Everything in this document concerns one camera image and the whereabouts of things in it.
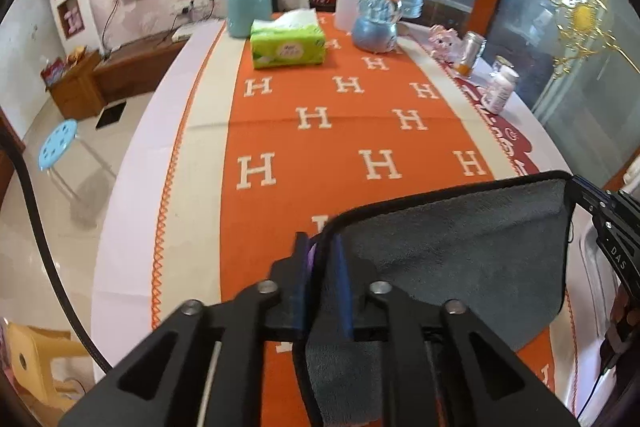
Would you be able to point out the gold sun wall decoration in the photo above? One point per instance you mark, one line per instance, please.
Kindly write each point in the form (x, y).
(582, 35)

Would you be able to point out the purple and grey towel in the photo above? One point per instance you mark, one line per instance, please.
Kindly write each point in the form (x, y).
(499, 247)

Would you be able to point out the yellow plastic chair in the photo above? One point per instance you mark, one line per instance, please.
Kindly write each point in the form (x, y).
(32, 351)

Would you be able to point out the blue round stool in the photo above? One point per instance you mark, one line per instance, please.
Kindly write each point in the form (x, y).
(53, 149)

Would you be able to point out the white plastic storage box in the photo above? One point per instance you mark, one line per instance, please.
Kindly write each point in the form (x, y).
(592, 287)

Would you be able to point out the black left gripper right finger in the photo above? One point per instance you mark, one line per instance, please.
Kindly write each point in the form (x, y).
(441, 365)

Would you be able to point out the brown wooden TV cabinet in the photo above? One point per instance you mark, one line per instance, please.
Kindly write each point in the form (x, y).
(94, 82)

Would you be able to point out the orange H-pattern table runner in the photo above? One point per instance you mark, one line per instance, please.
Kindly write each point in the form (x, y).
(261, 154)

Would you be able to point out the blue snow globe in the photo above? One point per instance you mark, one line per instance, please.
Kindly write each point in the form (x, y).
(375, 27)

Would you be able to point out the white squeeze bottle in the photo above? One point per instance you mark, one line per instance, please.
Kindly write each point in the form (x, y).
(346, 12)

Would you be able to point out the white pill bottle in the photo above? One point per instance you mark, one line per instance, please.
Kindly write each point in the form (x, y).
(502, 84)

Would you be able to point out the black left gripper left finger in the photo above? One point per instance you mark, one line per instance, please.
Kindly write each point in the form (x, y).
(204, 365)

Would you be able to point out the green tissue pack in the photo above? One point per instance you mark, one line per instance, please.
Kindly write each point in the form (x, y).
(294, 38)

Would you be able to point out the teal cylindrical canister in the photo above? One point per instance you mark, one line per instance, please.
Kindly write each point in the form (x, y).
(241, 15)

